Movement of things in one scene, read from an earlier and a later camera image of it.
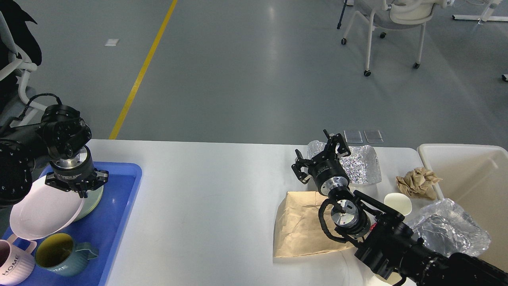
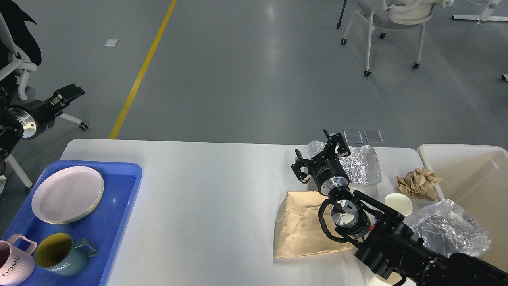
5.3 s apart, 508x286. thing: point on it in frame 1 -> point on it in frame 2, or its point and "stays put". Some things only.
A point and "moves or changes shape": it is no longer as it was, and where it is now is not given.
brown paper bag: x=298 y=230 stays put
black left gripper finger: x=102 y=176 -> x=58 y=108
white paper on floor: x=112 y=42 stays put
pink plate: x=49 y=211 moves or changes shape
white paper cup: x=401 y=201 stays put
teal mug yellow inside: x=56 y=253 stays put
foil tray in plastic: x=443 y=225 stays put
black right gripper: x=328 y=173 stays put
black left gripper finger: x=51 y=180 -> x=62 y=97
